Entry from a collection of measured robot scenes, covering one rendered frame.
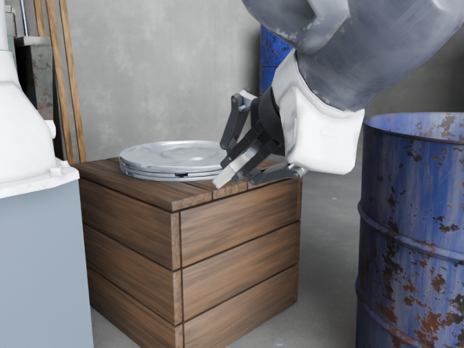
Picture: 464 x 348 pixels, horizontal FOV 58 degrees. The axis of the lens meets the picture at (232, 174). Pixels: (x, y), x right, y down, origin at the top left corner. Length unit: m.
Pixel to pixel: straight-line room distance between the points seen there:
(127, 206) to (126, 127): 1.96
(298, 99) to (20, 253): 0.36
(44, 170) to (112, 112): 2.26
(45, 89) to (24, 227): 0.61
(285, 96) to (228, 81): 2.79
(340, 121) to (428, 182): 0.26
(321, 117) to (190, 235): 0.44
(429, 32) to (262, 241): 0.67
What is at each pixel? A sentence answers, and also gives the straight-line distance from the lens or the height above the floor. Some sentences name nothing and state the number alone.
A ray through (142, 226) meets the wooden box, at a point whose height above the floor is 0.28.
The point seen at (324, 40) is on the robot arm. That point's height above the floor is 0.59.
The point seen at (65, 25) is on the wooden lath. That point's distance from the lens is 2.41.
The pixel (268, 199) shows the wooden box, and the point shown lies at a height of 0.30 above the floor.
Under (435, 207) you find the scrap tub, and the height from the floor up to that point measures 0.38.
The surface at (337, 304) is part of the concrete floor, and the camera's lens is 1.13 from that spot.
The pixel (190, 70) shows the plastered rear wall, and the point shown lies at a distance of 3.00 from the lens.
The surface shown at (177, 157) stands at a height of 0.39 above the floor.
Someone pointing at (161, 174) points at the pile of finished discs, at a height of 0.36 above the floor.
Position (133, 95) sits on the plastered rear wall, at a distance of 2.80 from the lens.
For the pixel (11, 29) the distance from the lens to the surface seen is 1.25.
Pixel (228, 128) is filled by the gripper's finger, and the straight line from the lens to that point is 0.54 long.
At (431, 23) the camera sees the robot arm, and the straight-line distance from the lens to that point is 0.33.
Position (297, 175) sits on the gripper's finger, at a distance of 0.50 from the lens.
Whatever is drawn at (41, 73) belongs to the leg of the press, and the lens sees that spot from 1.11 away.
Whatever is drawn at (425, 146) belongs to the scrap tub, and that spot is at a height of 0.47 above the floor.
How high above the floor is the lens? 0.57
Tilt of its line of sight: 14 degrees down
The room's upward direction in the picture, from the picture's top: straight up
